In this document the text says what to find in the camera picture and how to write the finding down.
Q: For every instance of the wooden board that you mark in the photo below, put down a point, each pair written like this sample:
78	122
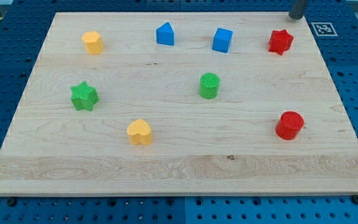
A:
221	146

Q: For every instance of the green cylinder block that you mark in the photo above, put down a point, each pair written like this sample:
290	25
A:
209	85

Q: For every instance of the red star block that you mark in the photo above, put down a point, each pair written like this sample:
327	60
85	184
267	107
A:
280	41

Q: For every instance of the green star block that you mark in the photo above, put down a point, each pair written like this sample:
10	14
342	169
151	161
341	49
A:
84	97

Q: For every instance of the yellow heart block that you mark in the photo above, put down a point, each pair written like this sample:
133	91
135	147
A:
139	132

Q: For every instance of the yellow hexagon block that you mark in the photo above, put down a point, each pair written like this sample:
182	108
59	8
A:
93	42

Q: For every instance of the blue cube block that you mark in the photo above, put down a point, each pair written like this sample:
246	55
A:
222	40

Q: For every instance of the red cylinder block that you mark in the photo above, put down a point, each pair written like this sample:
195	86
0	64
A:
289	125

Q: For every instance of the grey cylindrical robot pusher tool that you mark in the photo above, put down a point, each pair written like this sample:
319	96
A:
298	9

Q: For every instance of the white fiducial marker tag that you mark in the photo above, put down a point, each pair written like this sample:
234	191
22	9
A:
324	29

